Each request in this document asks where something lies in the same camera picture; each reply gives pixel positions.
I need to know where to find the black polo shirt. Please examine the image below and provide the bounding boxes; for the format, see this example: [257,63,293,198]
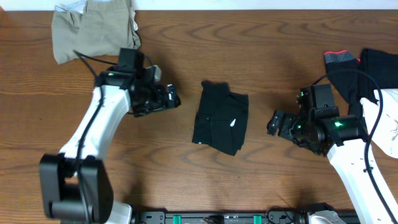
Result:
[192,81,249,156]

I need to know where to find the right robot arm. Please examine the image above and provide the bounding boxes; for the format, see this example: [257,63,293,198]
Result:
[267,85,397,223]

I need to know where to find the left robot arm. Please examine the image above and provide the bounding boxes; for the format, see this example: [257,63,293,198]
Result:
[39,48,181,223]

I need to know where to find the black garment with red trim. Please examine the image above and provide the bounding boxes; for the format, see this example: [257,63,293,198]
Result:
[323,49,397,117]

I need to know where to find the white printed t-shirt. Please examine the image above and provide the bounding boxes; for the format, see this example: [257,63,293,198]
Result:
[360,89,397,159]

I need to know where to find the folded khaki pants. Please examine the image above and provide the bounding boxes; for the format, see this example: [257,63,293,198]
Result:
[52,0,141,64]

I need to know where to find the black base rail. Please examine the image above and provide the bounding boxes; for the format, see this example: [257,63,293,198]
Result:
[130,202,361,224]

